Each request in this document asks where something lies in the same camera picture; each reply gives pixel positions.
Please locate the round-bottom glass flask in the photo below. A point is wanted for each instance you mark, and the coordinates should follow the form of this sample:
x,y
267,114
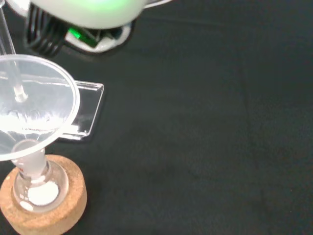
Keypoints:
x,y
58,178

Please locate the translucent plastic funnel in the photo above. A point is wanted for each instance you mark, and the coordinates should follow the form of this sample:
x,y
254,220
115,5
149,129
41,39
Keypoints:
x,y
49,102

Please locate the black bench cloth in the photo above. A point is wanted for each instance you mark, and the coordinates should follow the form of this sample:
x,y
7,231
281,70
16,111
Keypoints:
x,y
195,122

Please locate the clear acrylic funnel stand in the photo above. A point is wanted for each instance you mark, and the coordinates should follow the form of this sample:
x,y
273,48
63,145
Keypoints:
x,y
91,110

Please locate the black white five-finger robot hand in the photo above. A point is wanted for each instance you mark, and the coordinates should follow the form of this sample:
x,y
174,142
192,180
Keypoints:
x,y
83,12

